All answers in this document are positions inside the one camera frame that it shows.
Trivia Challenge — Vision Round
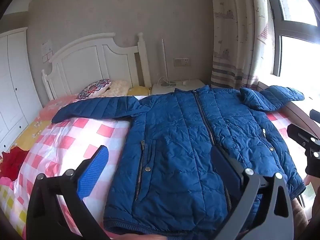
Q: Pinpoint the cream fluffy pillow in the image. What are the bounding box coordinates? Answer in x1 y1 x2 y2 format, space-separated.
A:
104 80 130 97

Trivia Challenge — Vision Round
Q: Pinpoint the printed curtain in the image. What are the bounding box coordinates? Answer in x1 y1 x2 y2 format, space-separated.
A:
209 0 275 89

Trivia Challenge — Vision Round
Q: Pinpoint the person's brown clothing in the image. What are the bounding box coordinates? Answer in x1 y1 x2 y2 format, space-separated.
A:
292 197 310 232

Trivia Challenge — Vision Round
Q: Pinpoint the white charger cable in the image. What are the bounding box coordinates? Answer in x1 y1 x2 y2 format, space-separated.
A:
164 80 191 86

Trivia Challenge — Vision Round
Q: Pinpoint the white wardrobe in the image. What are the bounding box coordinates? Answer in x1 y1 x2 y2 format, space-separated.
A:
0 27 43 153

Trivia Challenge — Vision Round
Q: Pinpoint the white pole lamp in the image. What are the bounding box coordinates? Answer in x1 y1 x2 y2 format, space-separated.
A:
157 39 177 87

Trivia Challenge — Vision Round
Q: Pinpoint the window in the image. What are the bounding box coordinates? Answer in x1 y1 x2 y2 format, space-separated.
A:
265 0 320 100

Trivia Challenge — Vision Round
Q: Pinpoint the patterned round cushion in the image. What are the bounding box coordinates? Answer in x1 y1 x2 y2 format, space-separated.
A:
76 79 112 99

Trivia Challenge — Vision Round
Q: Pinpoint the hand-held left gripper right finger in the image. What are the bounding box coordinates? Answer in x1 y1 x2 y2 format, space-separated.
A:
211 145 294 240

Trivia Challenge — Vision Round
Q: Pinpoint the blue quilted jacket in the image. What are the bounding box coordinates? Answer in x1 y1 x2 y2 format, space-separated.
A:
51 85 306 235

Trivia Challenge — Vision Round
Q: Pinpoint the paper wall note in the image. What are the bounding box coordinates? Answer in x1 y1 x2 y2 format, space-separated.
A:
41 39 54 63

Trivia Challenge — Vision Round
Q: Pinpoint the white nightstand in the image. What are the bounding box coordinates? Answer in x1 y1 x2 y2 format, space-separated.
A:
151 79 206 96

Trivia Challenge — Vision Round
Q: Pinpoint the white wooden headboard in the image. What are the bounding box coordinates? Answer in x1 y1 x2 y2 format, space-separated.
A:
41 32 152 100

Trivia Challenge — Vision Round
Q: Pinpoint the pink white checked quilt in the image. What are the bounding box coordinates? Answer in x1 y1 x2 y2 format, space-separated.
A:
0 110 312 240

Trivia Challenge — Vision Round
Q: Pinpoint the wall socket plate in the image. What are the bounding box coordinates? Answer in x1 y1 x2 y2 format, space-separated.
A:
174 57 190 67

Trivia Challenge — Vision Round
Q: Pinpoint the yellow pillow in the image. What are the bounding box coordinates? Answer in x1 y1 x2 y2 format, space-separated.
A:
127 85 152 97

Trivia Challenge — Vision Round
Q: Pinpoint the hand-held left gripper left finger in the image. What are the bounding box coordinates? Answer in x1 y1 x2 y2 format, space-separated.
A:
26 145 110 240

